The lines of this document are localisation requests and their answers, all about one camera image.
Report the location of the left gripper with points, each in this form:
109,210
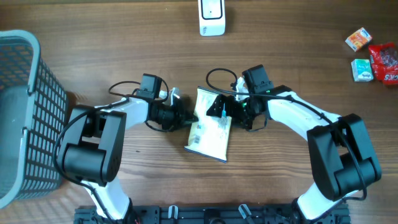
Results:
180,117

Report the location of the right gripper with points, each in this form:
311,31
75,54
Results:
231,101

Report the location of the white wet wipes pack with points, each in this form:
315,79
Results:
210,135

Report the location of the teal tissue pack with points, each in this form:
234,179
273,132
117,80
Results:
361,69

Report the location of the orange tissue pack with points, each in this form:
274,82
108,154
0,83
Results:
358,39

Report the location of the red snack bag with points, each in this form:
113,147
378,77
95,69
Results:
383,60

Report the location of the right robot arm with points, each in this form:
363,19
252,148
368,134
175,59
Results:
343,160

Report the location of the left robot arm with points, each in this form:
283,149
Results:
89,149

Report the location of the white barcode scanner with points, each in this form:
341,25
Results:
212,19

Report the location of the grey plastic shopping basket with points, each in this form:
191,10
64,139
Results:
34,108

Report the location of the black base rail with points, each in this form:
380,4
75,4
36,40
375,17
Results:
270,213

